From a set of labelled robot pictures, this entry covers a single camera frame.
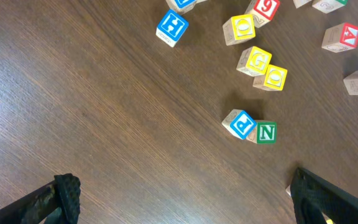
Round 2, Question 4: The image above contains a yellow O block right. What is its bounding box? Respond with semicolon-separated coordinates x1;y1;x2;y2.
252;65;288;91

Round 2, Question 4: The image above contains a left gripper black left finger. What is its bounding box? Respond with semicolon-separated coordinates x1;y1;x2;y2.
0;174;81;224

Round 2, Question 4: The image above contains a red 6 block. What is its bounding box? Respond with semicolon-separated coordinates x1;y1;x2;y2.
245;0;280;28

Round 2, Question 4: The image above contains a green L block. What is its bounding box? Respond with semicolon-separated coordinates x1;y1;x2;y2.
312;0;348;14

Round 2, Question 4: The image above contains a yellow O block left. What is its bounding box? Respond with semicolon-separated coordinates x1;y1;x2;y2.
223;14;256;46

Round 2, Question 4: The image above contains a yellow o block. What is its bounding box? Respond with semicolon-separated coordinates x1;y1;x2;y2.
223;14;256;46
252;65;288;91

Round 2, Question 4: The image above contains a green N block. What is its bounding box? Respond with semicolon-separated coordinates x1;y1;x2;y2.
246;120;277;144

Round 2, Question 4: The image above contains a blue P block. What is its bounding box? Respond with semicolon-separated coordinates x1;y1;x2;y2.
221;109;257;140

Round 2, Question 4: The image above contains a plain wooden block left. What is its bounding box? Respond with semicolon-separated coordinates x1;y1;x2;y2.
293;0;312;9

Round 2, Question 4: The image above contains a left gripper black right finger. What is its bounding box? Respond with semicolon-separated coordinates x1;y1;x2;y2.
290;167;358;224

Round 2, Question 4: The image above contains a blue h block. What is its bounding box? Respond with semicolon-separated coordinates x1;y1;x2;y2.
156;9;189;47
166;0;196;15

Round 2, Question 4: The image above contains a red A block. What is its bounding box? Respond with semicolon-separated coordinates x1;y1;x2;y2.
321;22;358;53

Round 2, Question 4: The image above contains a blue H block upper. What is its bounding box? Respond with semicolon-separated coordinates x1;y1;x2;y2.
166;0;196;15

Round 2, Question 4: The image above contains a yellow G block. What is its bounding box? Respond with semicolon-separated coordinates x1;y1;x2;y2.
236;46;272;77

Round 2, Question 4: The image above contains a blue H block lower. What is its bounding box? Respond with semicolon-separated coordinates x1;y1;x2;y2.
156;9;189;47

